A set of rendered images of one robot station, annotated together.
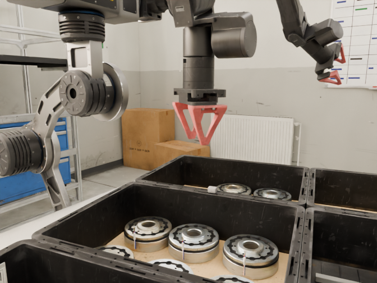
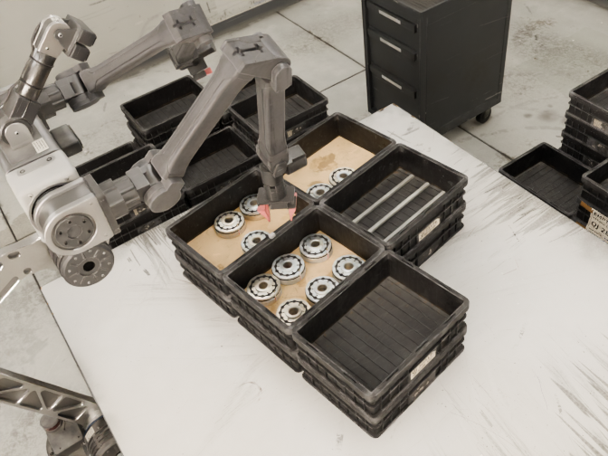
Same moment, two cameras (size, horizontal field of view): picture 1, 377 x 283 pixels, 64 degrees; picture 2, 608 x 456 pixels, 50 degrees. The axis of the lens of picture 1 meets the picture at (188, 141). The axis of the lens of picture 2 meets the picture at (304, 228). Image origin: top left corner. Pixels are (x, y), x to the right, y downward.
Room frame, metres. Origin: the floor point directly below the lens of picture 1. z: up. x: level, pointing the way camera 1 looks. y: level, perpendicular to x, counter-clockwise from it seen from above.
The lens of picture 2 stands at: (-0.16, 1.11, 2.35)
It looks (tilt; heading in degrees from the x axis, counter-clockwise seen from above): 45 degrees down; 300
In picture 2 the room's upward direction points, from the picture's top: 10 degrees counter-clockwise
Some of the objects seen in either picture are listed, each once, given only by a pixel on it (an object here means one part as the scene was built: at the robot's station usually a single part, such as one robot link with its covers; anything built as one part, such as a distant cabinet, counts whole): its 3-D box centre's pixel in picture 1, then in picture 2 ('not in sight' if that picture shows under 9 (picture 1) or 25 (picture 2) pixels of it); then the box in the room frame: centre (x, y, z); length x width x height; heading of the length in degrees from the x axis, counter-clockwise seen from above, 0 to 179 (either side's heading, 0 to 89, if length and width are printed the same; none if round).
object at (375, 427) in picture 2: not in sight; (383, 352); (0.22, 0.13, 0.76); 0.40 x 0.30 x 0.12; 67
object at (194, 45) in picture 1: (201, 43); (273, 171); (0.56, -0.02, 1.23); 0.07 x 0.06 x 0.07; 58
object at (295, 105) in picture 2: not in sight; (283, 139); (1.18, -1.14, 0.37); 0.40 x 0.30 x 0.45; 58
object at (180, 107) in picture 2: not in sight; (178, 137); (1.73, -1.02, 0.37); 0.40 x 0.30 x 0.45; 58
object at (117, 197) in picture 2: not in sight; (116, 197); (0.72, 0.37, 1.45); 0.09 x 0.08 x 0.12; 147
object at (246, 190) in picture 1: (233, 189); (229, 222); (0.84, -0.13, 0.86); 0.10 x 0.10 x 0.01
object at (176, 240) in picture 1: (193, 236); (288, 266); (0.57, -0.01, 0.86); 0.10 x 0.10 x 0.01
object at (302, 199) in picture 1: (227, 177); (240, 219); (0.77, -0.10, 0.92); 0.40 x 0.30 x 0.02; 67
